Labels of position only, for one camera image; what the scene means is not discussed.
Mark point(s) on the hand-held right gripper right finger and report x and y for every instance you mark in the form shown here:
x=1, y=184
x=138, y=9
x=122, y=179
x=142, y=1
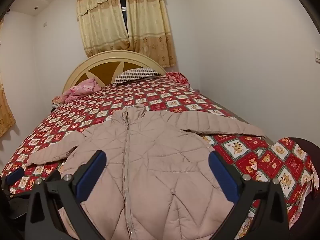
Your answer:
x=222, y=175

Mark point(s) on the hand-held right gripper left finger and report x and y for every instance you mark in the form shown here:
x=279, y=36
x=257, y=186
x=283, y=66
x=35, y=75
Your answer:
x=92, y=172

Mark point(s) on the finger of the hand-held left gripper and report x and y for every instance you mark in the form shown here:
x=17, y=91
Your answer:
x=15, y=174

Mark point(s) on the beige quilted puffer jacket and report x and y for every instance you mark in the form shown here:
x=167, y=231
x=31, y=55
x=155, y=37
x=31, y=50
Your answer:
x=155, y=160

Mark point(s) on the orange floral curtain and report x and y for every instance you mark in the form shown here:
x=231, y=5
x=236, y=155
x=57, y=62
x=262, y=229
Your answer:
x=5, y=112

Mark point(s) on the pink floral quilt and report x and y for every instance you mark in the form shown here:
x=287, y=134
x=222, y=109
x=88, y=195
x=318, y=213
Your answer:
x=80, y=90

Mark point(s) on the red checked printed bedsheet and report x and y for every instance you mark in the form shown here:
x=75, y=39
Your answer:
x=160, y=97

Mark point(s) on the cream wooden headboard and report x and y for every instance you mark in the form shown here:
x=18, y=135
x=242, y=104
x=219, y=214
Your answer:
x=82, y=70

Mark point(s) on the striped pillow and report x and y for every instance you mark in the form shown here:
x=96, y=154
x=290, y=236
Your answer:
x=136, y=75

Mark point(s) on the red patterned pillow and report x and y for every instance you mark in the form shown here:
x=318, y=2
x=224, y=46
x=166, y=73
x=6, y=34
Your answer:
x=176, y=77

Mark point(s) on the beige floral curtain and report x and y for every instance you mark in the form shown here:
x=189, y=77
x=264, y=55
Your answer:
x=102, y=22
x=150, y=27

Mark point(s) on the dark window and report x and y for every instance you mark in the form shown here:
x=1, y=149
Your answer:
x=122, y=3

